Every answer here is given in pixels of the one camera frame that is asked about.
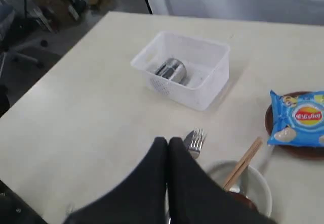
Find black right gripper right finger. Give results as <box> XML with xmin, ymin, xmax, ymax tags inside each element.
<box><xmin>168</xmin><ymin>138</ymin><xmax>275</xmax><ymax>223</ymax></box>

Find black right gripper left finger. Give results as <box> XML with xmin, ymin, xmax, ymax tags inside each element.
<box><xmin>65</xmin><ymin>137</ymin><xmax>168</xmax><ymax>223</ymax></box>

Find brown wooden spoon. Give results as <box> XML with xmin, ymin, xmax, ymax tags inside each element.
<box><xmin>229</xmin><ymin>192</ymin><xmax>258</xmax><ymax>211</ymax></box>

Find white floral ceramic bowl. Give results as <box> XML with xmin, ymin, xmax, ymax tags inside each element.
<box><xmin>206</xmin><ymin>160</ymin><xmax>272</xmax><ymax>217</ymax></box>

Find silver fork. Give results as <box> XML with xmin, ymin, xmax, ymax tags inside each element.
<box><xmin>188</xmin><ymin>128</ymin><xmax>207</xmax><ymax>159</ymax></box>

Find brown wooden plate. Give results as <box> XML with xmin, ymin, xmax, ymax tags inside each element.
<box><xmin>264</xmin><ymin>91</ymin><xmax>324</xmax><ymax>161</ymax></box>

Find blue chips bag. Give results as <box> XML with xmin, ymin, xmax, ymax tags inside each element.
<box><xmin>267</xmin><ymin>89</ymin><xmax>324</xmax><ymax>149</ymax></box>

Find silver table knife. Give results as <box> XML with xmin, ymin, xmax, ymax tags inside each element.
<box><xmin>183</xmin><ymin>130</ymin><xmax>195</xmax><ymax>155</ymax></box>

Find white perforated plastic basket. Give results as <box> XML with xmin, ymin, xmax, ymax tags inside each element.
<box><xmin>130</xmin><ymin>31</ymin><xmax>230</xmax><ymax>111</ymax></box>

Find clear faceted glass cup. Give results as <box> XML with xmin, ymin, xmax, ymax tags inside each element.
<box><xmin>154</xmin><ymin>58</ymin><xmax>187</xmax><ymax>84</ymax></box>

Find cardboard boxes pile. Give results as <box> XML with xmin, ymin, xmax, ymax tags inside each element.
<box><xmin>24</xmin><ymin>0</ymin><xmax>113</xmax><ymax>33</ymax></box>

